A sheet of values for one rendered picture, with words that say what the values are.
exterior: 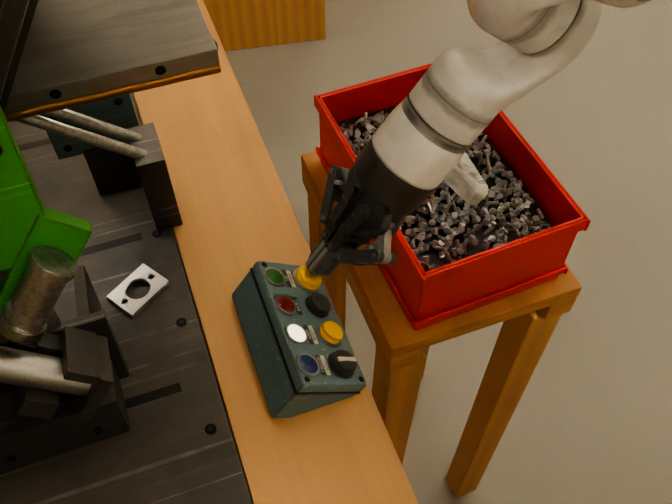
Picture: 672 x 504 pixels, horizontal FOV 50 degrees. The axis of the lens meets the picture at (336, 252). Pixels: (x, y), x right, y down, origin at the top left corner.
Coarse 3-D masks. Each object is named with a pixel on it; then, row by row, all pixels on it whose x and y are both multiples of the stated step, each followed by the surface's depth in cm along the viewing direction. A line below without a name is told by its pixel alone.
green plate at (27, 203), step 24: (0, 120) 51; (0, 144) 52; (0, 168) 53; (24, 168) 53; (0, 192) 54; (24, 192) 54; (0, 216) 55; (24, 216) 56; (0, 240) 56; (24, 240) 57; (0, 264) 57
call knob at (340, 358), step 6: (336, 354) 68; (342, 354) 68; (348, 354) 69; (336, 360) 68; (342, 360) 67; (348, 360) 68; (354, 360) 68; (336, 366) 67; (342, 366) 67; (348, 366) 67; (354, 366) 68; (342, 372) 67; (348, 372) 67
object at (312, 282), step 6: (300, 270) 73; (306, 270) 74; (300, 276) 73; (306, 276) 73; (312, 276) 74; (318, 276) 74; (300, 282) 73; (306, 282) 73; (312, 282) 73; (318, 282) 74; (312, 288) 73
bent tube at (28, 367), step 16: (0, 352) 59; (16, 352) 60; (32, 352) 62; (0, 368) 59; (16, 368) 60; (32, 368) 61; (48, 368) 61; (16, 384) 61; (32, 384) 61; (48, 384) 62; (64, 384) 62; (80, 384) 63
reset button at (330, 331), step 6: (324, 324) 70; (330, 324) 70; (336, 324) 71; (324, 330) 70; (330, 330) 69; (336, 330) 70; (324, 336) 69; (330, 336) 69; (336, 336) 69; (342, 336) 70; (330, 342) 70; (336, 342) 70
